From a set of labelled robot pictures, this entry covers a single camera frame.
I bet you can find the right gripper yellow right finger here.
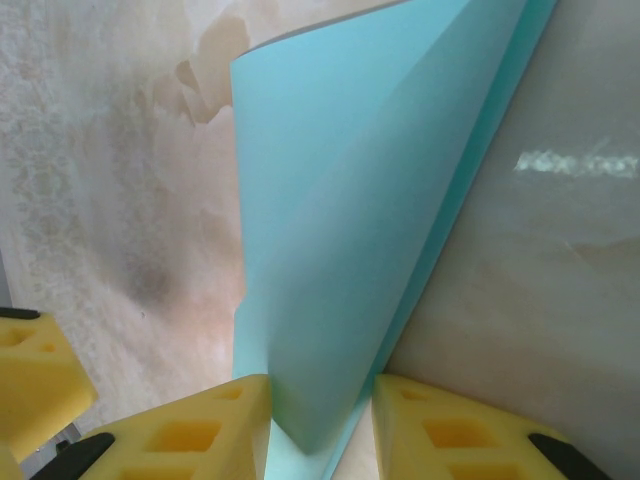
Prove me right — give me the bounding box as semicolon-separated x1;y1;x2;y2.
370;373;619;480

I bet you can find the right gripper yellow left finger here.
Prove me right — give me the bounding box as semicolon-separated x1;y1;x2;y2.
47;373;275;480

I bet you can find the light blue paper sheet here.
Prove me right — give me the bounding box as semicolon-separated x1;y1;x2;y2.
229;0;559;480

